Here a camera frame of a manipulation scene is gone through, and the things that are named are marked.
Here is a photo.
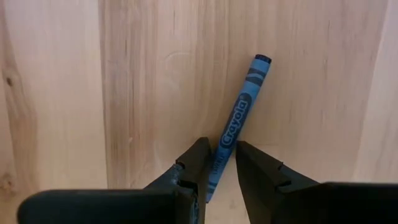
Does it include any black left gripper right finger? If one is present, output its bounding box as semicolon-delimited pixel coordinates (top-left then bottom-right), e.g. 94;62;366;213
235;140;398;224

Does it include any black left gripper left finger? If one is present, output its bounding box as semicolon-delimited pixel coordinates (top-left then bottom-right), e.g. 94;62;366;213
17;136;213;224

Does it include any blue crayon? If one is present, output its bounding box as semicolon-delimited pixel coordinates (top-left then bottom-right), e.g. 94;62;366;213
205;54;272;203

